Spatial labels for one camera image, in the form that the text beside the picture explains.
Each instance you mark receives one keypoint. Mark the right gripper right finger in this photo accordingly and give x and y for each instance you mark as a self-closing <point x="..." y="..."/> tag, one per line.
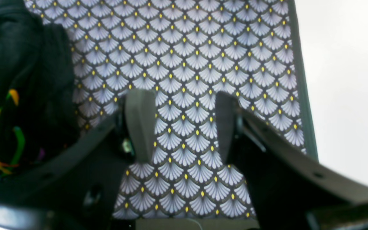
<point x="229" y="125"/>

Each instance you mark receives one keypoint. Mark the dark grey T-shirt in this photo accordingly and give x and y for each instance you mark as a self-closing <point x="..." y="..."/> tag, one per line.
<point x="37" y="114"/>

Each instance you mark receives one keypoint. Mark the fan-patterned table cloth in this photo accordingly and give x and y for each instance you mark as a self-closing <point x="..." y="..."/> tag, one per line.
<point x="187" y="51"/>

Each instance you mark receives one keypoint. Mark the white plastic bin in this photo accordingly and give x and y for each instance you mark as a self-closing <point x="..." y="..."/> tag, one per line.
<point x="334" y="42"/>

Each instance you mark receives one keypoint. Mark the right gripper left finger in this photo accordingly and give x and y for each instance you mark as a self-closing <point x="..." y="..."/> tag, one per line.
<point x="139" y="118"/>

